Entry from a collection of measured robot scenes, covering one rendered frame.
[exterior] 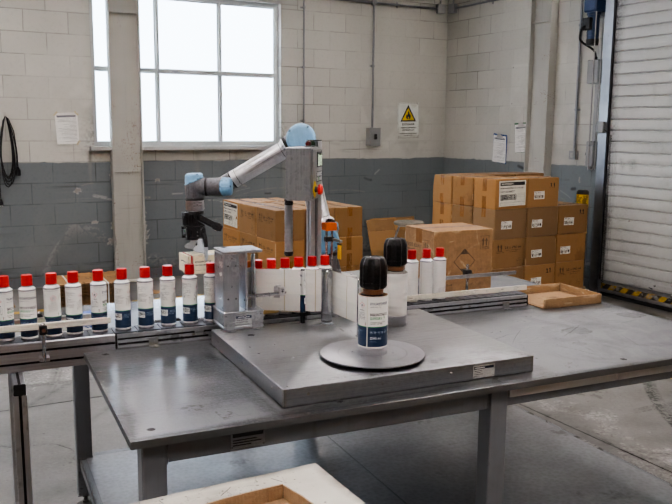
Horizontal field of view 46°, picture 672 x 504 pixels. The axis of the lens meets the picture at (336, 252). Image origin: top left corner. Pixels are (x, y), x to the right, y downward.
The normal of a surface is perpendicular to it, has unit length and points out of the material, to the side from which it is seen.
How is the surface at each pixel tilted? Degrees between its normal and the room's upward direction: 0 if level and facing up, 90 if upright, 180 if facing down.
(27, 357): 90
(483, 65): 90
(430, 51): 90
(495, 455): 90
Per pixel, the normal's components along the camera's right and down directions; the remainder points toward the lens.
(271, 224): -0.84, 0.07
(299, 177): -0.18, 0.15
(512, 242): 0.52, 0.07
